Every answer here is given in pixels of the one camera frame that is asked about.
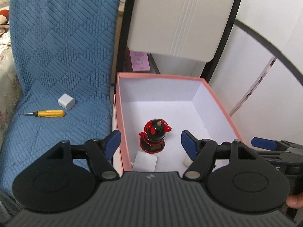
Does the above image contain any white charger cube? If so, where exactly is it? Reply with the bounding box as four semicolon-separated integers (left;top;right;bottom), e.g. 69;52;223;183
57;94;76;111

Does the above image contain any yellow screwdriver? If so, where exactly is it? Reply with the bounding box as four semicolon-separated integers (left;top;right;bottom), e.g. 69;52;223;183
23;110;66;118

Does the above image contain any grey cloth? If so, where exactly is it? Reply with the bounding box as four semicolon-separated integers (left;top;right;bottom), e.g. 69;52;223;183
0;189;22;225

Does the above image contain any round black-framed panel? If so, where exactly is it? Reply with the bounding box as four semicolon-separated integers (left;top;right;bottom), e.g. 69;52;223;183
208;19;303;152

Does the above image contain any cream quilted bed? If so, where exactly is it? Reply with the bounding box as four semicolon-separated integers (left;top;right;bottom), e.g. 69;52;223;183
0;0;24;147

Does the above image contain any white charger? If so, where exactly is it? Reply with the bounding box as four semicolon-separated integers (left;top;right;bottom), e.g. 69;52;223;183
132;152;158;172

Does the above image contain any person's right hand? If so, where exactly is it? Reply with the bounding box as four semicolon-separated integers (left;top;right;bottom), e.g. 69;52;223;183
285;192;303;209

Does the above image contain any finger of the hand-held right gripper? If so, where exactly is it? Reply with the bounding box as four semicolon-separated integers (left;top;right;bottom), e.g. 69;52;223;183
251;137;303;158

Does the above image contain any pink cardboard box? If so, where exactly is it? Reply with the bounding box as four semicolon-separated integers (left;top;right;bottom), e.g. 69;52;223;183
111;73;244;172

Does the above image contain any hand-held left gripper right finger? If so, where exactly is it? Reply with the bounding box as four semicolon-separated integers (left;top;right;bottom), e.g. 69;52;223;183
181;130;258;180

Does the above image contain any blue quilted mat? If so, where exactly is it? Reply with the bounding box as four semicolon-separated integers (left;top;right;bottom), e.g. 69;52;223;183
0;0;125;194

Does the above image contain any beige folding table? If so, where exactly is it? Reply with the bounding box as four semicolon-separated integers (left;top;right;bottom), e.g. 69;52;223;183
117;0;244;83

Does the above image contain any pink booklet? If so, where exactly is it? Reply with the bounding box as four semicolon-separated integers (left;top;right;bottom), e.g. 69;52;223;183
130;48;150;72

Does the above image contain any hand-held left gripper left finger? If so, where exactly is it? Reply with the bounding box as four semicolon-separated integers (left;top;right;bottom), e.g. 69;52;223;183
46;130;121;181

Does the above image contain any red and black figurine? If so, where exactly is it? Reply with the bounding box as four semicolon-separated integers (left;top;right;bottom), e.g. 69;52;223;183
139;118;172;153

